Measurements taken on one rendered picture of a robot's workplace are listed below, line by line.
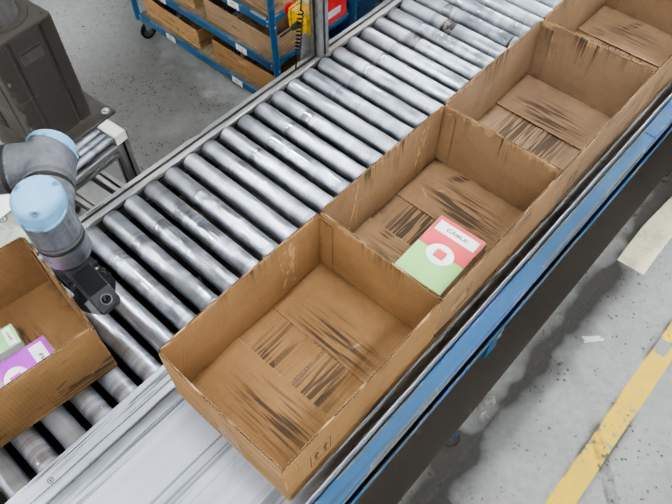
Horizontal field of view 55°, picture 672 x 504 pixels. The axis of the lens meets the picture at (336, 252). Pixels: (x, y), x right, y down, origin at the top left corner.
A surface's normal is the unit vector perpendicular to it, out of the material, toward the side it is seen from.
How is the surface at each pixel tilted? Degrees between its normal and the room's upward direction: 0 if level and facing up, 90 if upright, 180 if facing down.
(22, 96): 90
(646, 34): 0
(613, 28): 0
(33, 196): 5
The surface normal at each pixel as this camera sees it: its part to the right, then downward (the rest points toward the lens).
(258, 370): -0.03, -0.55
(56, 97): 0.80, 0.49
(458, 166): -0.67, 0.61
